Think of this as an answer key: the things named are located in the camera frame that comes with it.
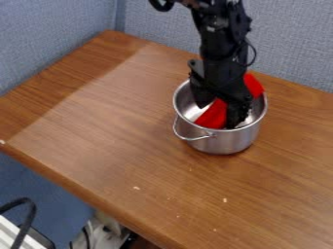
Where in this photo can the white device under table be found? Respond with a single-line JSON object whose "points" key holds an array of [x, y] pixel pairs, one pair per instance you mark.
{"points": [[102, 233]]}

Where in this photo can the stainless steel pot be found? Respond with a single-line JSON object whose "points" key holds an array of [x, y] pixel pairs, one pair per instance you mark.
{"points": [[215, 141]]}

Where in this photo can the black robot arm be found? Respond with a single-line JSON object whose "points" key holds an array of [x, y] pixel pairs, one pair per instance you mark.
{"points": [[223, 24]]}

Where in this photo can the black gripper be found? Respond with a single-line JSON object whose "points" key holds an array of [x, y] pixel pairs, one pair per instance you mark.
{"points": [[220, 79]]}

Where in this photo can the red rectangular block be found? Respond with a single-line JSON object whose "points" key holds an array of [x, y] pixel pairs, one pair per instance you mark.
{"points": [[215, 116]]}

